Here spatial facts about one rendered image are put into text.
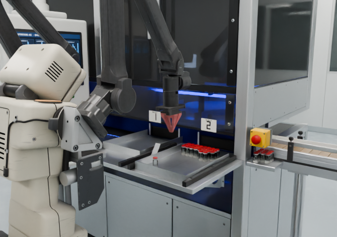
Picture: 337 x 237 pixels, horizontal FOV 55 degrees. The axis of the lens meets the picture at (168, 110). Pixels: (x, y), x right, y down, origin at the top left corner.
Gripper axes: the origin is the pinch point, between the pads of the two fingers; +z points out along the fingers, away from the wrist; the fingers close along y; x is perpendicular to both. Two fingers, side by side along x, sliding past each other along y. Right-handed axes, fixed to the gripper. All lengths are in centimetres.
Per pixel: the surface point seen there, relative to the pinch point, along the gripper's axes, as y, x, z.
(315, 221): 174, -14, 110
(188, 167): 15.8, 3.1, 20.0
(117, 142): 22, 54, 19
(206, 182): 7.6, -10.7, 20.6
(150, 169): 0.6, 11.5, 18.4
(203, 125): 38.4, 9.8, 7.1
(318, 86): 498, 67, 34
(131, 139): 32, 54, 20
